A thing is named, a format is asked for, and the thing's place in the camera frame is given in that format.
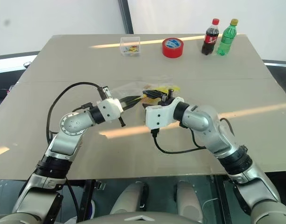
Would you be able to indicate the cola bottle red cap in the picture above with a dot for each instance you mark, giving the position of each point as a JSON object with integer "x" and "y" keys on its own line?
{"x": 209, "y": 40}

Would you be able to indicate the grey robot torso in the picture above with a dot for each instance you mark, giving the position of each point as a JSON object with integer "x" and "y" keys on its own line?
{"x": 138, "y": 218}

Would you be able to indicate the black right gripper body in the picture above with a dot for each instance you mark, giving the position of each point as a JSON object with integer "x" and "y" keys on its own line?
{"x": 166, "y": 99}

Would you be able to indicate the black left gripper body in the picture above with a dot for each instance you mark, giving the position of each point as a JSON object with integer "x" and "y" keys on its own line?
{"x": 122, "y": 121}

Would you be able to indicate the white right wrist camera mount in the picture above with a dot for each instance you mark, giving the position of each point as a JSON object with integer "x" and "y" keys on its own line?
{"x": 159, "y": 115}

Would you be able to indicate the clear yellow-zip plastic bag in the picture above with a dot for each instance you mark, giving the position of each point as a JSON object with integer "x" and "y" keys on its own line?
{"x": 124, "y": 89}

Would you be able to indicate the colourful clips pile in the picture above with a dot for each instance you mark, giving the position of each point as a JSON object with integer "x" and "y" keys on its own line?
{"x": 131, "y": 49}

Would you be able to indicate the black table leg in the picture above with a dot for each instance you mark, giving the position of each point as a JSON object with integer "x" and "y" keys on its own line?
{"x": 85, "y": 200}
{"x": 221, "y": 200}

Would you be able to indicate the grey robot leg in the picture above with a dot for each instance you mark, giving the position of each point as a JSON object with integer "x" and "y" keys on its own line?
{"x": 188, "y": 203}
{"x": 130, "y": 198}

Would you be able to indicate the grey left robot leg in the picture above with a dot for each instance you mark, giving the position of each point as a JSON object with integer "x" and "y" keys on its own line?
{"x": 130, "y": 198}

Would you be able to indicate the grey right robot leg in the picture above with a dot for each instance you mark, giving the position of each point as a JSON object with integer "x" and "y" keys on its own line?
{"x": 188, "y": 203}

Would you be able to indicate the small silver object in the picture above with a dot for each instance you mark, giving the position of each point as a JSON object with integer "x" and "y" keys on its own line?
{"x": 27, "y": 64}

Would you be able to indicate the white side table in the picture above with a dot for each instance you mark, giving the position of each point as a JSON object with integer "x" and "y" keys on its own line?
{"x": 12, "y": 61}

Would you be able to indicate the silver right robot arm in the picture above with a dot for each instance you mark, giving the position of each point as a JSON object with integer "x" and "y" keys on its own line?
{"x": 222, "y": 144}

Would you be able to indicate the blue shoe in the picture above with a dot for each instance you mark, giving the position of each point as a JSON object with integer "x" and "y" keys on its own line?
{"x": 93, "y": 208}

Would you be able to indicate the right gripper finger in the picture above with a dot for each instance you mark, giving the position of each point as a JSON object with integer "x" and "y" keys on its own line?
{"x": 145, "y": 106}
{"x": 153, "y": 93}

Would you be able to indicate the red tape roll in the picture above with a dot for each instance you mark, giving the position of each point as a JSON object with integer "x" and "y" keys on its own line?
{"x": 172, "y": 49}

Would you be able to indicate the green bottle yellow cap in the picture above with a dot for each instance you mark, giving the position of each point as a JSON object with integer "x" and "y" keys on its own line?
{"x": 226, "y": 42}

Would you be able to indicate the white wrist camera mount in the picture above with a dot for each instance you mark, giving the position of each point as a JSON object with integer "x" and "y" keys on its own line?
{"x": 110, "y": 108}
{"x": 159, "y": 115}

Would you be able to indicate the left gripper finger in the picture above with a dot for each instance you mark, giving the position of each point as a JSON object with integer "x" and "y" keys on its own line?
{"x": 130, "y": 105}
{"x": 131, "y": 99}

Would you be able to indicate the dark window frame post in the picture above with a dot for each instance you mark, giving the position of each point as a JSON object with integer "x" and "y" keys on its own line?
{"x": 125, "y": 16}

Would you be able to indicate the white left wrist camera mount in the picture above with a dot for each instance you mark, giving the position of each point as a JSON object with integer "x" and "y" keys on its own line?
{"x": 110, "y": 108}

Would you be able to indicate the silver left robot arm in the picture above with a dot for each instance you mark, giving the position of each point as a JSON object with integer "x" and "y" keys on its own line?
{"x": 63, "y": 140}

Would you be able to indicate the clear plastic box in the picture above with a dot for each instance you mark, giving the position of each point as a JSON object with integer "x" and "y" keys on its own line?
{"x": 130, "y": 43}

